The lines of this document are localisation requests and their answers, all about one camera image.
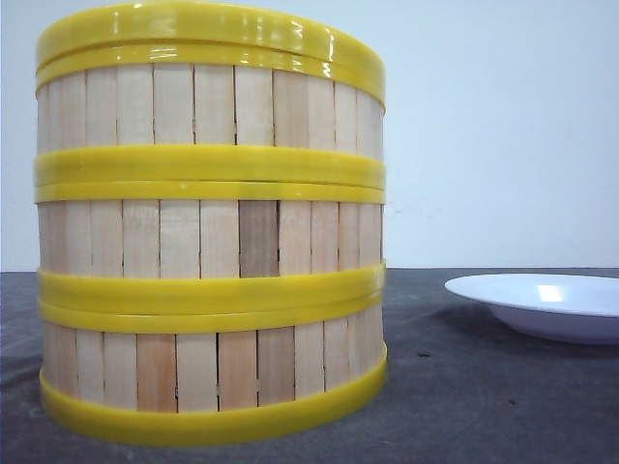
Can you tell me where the bamboo steamer basket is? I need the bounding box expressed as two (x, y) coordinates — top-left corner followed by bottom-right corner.
(38, 302), (391, 449)
(35, 43), (385, 203)
(39, 198), (384, 332)

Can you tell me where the bamboo steamer lid yellow rim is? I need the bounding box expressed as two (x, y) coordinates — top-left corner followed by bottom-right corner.
(36, 1), (386, 102)

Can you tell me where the white plate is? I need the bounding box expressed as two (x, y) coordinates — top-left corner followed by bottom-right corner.
(445, 274), (618, 345)

